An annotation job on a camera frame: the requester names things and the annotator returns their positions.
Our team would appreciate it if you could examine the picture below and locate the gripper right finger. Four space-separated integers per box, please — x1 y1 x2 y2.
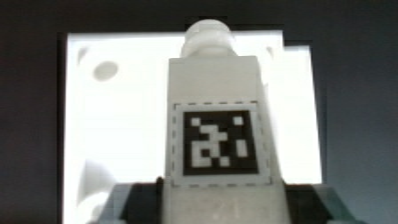
285 184 356 224

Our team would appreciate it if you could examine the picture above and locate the white square tabletop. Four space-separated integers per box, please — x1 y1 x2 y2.
63 31 322 224

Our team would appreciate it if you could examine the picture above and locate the white leg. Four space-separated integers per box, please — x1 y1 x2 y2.
162 19 292 224

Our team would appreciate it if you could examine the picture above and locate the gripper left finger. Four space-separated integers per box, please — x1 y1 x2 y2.
93 177 164 224

